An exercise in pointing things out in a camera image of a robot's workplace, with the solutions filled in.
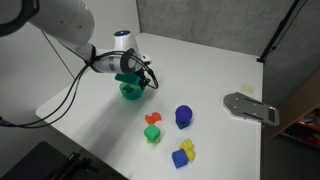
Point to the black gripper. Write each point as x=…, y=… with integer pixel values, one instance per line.
x=142, y=76

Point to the green plastic bowl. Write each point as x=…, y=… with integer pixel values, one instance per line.
x=131, y=96

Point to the green cube block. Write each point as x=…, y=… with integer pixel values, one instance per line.
x=152, y=132

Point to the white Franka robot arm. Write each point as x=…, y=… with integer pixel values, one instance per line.
x=60, y=20

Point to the blue toy figure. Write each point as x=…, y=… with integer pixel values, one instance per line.
x=129, y=89

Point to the orange toy piece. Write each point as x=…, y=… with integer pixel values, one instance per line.
x=152, y=118

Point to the yellow cross shaped toy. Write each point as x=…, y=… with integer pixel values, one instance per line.
x=188, y=148

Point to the wooden toy shelf with bins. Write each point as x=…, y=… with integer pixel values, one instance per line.
x=300, y=116

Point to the grey metal mounting plate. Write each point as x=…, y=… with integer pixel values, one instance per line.
x=243, y=106

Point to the pale yellow sticky note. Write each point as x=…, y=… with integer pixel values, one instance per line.
x=247, y=89

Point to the black equipment stand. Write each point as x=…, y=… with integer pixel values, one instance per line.
x=36, y=163

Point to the black vertical pole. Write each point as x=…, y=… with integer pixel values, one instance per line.
x=278, y=30

